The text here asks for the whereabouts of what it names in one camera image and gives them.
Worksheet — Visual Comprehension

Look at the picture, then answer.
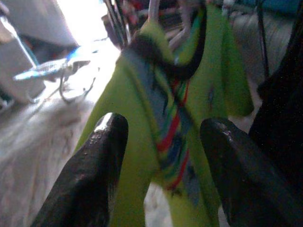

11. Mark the grey leather sofa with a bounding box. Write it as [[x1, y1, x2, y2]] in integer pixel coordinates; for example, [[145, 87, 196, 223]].
[[231, 11, 296, 81]]

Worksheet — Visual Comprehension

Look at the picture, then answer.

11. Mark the black long garment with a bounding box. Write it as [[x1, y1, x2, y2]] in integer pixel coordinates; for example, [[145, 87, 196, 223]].
[[248, 0, 303, 190]]

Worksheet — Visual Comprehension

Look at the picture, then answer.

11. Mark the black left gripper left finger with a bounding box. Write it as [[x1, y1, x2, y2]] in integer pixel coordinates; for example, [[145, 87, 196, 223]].
[[30, 113, 129, 227]]

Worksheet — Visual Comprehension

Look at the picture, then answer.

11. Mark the black metal clothes rack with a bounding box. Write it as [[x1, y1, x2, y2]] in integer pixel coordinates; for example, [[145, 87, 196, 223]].
[[101, 0, 270, 79]]

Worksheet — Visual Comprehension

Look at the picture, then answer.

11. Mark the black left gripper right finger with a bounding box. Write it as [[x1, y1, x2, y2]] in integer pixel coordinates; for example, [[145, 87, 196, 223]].
[[200, 118, 303, 227]]

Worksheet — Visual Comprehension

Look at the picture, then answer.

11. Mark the white plastic hanger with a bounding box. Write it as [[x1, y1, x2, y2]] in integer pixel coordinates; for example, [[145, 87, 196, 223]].
[[146, 0, 192, 52]]

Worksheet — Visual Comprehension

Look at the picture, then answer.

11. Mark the blue storage box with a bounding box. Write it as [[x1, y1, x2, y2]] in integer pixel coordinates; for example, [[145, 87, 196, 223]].
[[234, 0, 303, 15]]

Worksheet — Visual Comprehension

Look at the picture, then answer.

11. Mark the green t-shirt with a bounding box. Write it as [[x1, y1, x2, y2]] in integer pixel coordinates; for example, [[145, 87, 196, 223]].
[[75, 4, 254, 227]]

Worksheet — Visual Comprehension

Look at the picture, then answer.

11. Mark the baby bouncer with wire frame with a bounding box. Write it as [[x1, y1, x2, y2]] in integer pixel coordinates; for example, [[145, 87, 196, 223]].
[[13, 44, 100, 105]]

